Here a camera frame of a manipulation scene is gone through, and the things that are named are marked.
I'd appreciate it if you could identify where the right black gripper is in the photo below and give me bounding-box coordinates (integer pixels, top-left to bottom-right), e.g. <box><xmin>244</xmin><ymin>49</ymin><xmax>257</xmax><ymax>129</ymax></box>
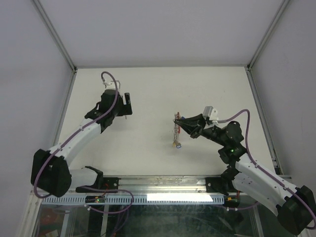
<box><xmin>174</xmin><ymin>114</ymin><xmax>227</xmax><ymax>147</ymax></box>

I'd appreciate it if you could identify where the metal key holder red handle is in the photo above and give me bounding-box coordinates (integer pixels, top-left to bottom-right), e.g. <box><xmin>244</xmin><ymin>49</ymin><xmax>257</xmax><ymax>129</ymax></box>
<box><xmin>172</xmin><ymin>112</ymin><xmax>183</xmax><ymax>149</ymax></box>

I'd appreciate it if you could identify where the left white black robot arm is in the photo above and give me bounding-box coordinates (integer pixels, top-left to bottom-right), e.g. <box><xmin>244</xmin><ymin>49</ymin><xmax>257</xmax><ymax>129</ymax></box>
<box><xmin>31</xmin><ymin>89</ymin><xmax>132</xmax><ymax>198</ymax></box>

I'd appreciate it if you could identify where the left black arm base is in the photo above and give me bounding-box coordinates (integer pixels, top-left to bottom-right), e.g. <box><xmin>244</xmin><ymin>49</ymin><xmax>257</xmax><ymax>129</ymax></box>
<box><xmin>76</xmin><ymin>176</ymin><xmax>120</xmax><ymax>193</ymax></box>

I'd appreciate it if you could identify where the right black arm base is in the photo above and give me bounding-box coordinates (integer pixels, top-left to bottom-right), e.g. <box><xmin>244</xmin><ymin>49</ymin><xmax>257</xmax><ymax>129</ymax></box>
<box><xmin>205</xmin><ymin>176</ymin><xmax>237</xmax><ymax>196</ymax></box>

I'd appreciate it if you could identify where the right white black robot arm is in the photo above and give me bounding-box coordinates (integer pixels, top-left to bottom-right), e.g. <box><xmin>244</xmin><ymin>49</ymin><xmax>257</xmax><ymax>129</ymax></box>
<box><xmin>174</xmin><ymin>114</ymin><xmax>316</xmax><ymax>235</ymax></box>

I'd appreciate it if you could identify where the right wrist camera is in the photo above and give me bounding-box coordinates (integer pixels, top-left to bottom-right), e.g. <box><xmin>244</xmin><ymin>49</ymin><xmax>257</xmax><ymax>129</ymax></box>
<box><xmin>202</xmin><ymin>106</ymin><xmax>218</xmax><ymax>124</ymax></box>

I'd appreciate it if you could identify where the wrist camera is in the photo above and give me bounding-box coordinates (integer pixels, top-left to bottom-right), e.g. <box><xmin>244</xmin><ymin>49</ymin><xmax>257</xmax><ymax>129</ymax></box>
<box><xmin>202</xmin><ymin>106</ymin><xmax>218</xmax><ymax>124</ymax></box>
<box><xmin>102</xmin><ymin>79</ymin><xmax>121</xmax><ymax>91</ymax></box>

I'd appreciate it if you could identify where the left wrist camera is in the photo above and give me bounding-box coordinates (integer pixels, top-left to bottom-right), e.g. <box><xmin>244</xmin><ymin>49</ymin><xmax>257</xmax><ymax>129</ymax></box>
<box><xmin>102</xmin><ymin>79</ymin><xmax>121</xmax><ymax>91</ymax></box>

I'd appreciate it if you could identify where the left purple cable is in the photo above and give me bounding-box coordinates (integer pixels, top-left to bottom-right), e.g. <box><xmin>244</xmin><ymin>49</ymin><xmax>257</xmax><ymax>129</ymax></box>
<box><xmin>33</xmin><ymin>71</ymin><xmax>135</xmax><ymax>218</ymax></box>

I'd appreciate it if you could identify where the purple cable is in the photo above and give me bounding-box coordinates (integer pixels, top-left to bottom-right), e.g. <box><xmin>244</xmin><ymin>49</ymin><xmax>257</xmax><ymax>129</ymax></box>
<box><xmin>217</xmin><ymin>109</ymin><xmax>316</xmax><ymax>229</ymax></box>
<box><xmin>33</xmin><ymin>71</ymin><xmax>135</xmax><ymax>218</ymax></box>

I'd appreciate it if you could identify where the aluminium mounting rail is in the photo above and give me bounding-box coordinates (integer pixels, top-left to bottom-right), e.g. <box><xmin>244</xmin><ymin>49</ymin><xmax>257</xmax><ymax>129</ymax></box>
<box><xmin>69</xmin><ymin>174</ymin><xmax>292</xmax><ymax>198</ymax></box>

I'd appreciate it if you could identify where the grey slotted cable duct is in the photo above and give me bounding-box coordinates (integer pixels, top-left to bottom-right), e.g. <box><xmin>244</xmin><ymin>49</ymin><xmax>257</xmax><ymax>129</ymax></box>
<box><xmin>42</xmin><ymin>194</ymin><xmax>224</xmax><ymax>205</ymax></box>

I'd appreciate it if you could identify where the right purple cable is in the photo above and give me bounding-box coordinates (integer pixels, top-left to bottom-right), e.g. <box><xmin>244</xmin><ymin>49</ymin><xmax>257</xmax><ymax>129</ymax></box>
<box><xmin>217</xmin><ymin>109</ymin><xmax>316</xmax><ymax>229</ymax></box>

